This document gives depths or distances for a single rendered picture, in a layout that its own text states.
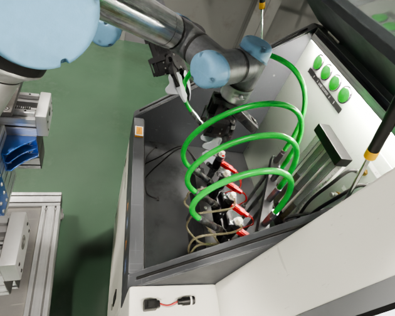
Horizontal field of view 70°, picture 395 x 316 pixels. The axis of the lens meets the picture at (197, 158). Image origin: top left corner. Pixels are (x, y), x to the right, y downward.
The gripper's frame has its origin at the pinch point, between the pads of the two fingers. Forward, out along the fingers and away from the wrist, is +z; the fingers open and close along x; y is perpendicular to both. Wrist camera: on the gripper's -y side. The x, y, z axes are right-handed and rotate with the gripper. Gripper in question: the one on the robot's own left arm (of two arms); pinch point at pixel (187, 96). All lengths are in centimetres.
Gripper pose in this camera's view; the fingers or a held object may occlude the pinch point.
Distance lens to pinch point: 89.0
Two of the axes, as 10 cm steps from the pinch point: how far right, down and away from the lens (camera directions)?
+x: -3.7, 3.7, -8.5
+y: -8.8, 1.6, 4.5
